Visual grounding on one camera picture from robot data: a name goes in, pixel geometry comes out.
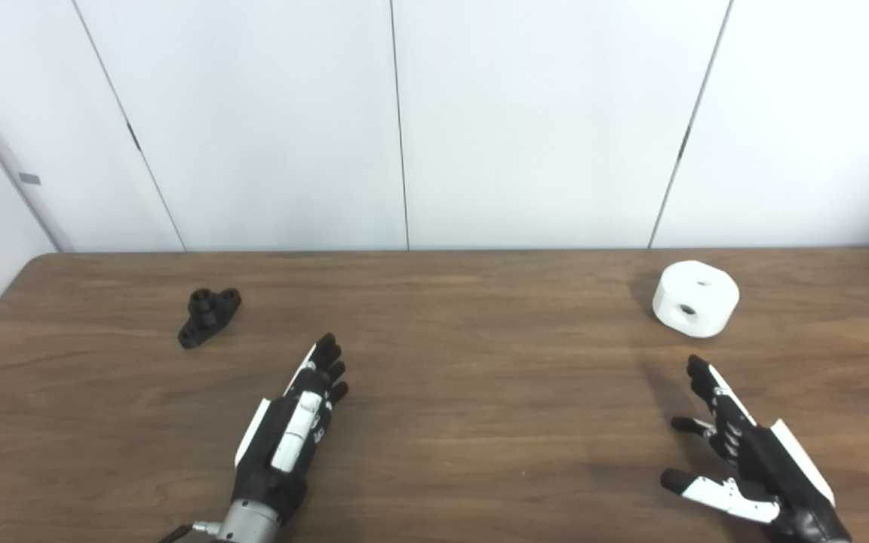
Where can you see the small gray wall tag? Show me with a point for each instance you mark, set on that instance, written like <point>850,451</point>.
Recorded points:
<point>29,179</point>

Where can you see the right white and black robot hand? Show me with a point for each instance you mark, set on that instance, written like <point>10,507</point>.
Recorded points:
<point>763,460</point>

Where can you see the black flanged holder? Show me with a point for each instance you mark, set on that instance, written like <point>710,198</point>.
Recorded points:
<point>207,315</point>

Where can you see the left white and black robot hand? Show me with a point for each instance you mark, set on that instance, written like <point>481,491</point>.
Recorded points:
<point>291,430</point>

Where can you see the round white plastic piece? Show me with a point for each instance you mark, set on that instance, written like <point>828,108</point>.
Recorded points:
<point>695,298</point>

